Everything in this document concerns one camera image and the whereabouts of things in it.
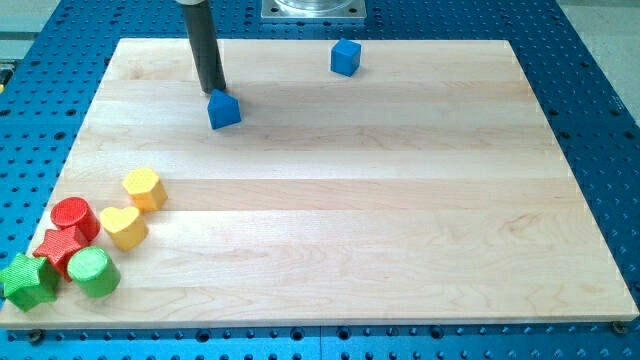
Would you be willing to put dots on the blue cube block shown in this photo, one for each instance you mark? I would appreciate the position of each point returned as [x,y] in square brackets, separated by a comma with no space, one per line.
[345,57]

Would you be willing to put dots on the blue triangle block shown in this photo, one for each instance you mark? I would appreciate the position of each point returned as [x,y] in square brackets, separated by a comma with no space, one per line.
[223,110]

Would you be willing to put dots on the green cylinder block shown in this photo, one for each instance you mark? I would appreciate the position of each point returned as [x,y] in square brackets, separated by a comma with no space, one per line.
[93,270]

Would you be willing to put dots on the red cylinder block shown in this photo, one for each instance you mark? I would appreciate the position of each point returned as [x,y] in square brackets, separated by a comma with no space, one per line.
[75,211]

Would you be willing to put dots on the yellow hexagon block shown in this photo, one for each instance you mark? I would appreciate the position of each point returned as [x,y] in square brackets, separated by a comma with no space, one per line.
[145,189]

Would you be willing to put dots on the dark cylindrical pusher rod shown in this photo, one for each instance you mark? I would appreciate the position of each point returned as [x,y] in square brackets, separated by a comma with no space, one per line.
[201,33]

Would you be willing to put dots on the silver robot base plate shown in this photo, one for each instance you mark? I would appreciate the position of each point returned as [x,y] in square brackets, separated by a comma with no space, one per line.
[313,9]

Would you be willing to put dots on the yellow heart block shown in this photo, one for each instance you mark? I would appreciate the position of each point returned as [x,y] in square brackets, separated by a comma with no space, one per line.
[126,227]

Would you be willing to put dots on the green star block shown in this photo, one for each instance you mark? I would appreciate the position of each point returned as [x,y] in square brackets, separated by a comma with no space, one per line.
[29,281]

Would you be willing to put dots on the red star block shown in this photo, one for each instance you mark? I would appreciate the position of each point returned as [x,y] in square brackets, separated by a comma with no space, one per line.
[59,245]

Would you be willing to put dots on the light wooden board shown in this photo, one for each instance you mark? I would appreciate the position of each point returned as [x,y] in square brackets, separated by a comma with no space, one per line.
[427,188]

